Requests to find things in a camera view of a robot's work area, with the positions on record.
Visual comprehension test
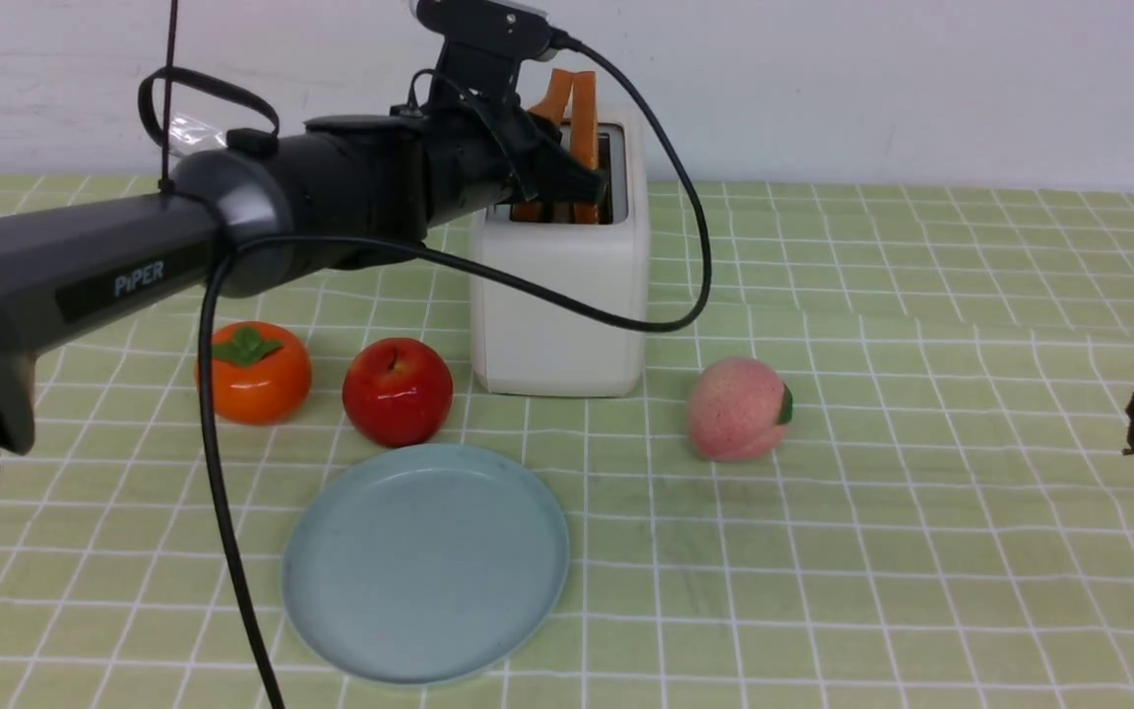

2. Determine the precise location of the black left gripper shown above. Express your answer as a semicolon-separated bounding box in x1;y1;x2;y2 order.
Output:
417;69;608;227

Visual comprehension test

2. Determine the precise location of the toasted bread slice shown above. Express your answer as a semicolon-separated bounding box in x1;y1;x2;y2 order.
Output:
510;68;573;222
570;71;601;225

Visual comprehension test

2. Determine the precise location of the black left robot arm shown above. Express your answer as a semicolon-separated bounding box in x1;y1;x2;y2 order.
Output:
0;78;607;455

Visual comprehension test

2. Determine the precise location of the white two-slot toaster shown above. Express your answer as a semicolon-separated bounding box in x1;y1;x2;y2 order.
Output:
469;103;650;398

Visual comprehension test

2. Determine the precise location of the green checkered tablecloth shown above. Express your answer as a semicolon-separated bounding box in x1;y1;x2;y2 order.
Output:
0;183;1134;708

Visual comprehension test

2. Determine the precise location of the red toy apple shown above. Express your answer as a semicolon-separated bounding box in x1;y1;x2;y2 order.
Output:
341;337;454;448

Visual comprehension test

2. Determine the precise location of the pink toy peach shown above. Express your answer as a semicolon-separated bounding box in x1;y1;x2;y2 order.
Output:
687;357;793;462

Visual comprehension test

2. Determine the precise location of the orange toy persimmon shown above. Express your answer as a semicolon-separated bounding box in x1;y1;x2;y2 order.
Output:
212;320;312;427

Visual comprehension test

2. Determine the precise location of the light blue round plate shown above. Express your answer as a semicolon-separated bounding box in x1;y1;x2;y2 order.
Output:
280;444;572;689

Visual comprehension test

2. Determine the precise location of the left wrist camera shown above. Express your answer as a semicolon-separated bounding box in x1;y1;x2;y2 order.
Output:
409;1;557;62

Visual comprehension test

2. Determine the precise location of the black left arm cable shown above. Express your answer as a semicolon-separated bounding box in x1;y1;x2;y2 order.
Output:
197;35;713;709

